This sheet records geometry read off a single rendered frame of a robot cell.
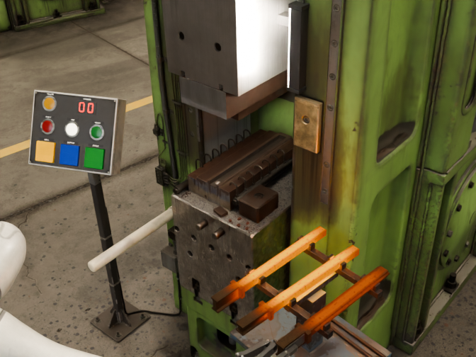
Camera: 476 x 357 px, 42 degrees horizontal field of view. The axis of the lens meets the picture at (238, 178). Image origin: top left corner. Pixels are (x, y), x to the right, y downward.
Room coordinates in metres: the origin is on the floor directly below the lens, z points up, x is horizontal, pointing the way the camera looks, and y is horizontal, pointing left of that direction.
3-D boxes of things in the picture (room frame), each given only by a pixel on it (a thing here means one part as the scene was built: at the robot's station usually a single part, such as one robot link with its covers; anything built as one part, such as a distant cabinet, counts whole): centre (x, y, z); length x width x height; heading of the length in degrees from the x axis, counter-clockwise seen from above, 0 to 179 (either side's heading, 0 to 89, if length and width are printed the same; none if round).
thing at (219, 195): (1.94, -0.03, 0.96); 0.42 x 0.20 x 0.09; 139
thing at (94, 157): (1.94, 0.52, 1.01); 0.07 x 0.05 x 0.07; 74
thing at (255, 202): (1.71, -0.07, 0.95); 0.12 x 0.08 x 0.06; 139
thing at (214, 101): (1.94, -0.03, 1.32); 0.42 x 0.20 x 0.10; 139
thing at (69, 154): (1.97, 0.62, 1.01); 0.07 x 0.05 x 0.07; 74
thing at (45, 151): (2.00, 0.71, 1.01); 0.07 x 0.05 x 0.07; 74
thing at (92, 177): (2.09, 0.58, 0.54); 0.04 x 0.04 x 1.08; 49
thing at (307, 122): (1.68, -0.22, 1.27); 0.09 x 0.02 x 0.17; 49
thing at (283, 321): (1.30, -0.20, 0.71); 0.40 x 0.30 x 0.02; 42
